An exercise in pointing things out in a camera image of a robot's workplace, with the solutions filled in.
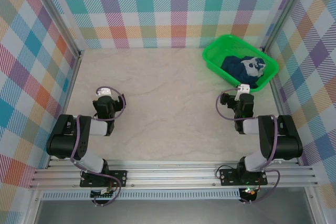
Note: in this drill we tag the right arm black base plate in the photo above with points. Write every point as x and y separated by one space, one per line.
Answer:
227 176

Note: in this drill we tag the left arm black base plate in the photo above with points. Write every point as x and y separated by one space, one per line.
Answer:
119 175

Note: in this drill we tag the aluminium mounting rail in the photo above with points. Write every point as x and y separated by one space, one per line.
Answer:
170 174

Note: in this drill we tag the blue t-shirt white print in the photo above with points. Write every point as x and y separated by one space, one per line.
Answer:
231 66

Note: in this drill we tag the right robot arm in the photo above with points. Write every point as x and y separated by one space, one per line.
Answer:
286 142

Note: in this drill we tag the aluminium frame post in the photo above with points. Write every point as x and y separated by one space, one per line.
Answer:
284 11
56 11

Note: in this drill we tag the grey metal panel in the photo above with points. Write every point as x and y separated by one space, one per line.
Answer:
170 212

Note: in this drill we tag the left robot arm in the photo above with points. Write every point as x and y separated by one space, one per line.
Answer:
65 142

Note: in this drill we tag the green plastic basket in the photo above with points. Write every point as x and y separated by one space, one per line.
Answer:
218 48

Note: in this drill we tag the aluminium side rail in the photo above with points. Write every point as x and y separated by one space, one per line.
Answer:
67 101
277 98

